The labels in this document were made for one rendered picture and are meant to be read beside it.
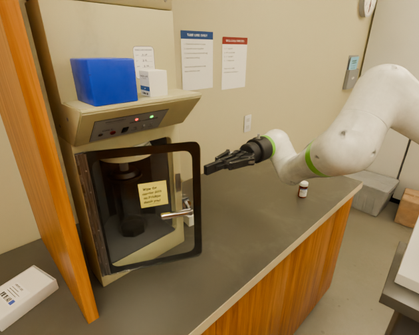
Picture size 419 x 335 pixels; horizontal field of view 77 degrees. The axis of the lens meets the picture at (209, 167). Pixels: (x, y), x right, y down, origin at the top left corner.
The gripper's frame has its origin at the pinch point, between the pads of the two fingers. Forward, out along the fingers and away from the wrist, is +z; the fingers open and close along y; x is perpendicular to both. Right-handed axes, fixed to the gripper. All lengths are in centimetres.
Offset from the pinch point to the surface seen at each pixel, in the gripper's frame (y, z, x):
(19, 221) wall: -54, 49, 24
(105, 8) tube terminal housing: -10.6, 23.3, -42.9
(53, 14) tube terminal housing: -11, 34, -41
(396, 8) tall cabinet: -34, -274, -69
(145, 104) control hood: 0.5, 22.1, -22.8
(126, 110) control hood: 0.0, 26.8, -22.0
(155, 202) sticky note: -2.2, 20.7, 5.1
